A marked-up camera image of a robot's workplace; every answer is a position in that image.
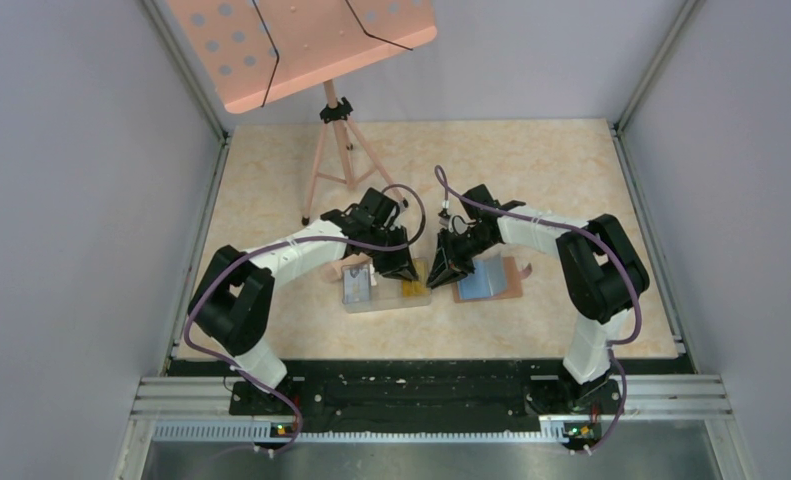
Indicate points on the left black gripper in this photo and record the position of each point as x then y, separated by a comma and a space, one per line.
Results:
400, 265

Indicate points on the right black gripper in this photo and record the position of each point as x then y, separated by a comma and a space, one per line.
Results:
456, 267

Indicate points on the clear plastic card box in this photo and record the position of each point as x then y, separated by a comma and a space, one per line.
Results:
385, 295

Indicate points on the brown leather card holder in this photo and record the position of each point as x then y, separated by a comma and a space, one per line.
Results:
494, 278

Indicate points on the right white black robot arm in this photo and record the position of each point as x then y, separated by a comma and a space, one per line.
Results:
603, 273

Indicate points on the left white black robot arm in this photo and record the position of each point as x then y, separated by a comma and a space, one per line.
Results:
232, 302

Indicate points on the yellow credit card stack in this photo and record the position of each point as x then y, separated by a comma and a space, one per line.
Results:
417, 288

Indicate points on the grey white credit card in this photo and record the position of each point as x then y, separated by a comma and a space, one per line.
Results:
357, 284

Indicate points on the pink music stand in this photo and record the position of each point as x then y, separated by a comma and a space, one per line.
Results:
258, 52

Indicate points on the pink cylindrical handle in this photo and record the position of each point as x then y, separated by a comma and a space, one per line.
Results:
333, 271

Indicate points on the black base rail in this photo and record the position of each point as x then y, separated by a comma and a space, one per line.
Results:
428, 397

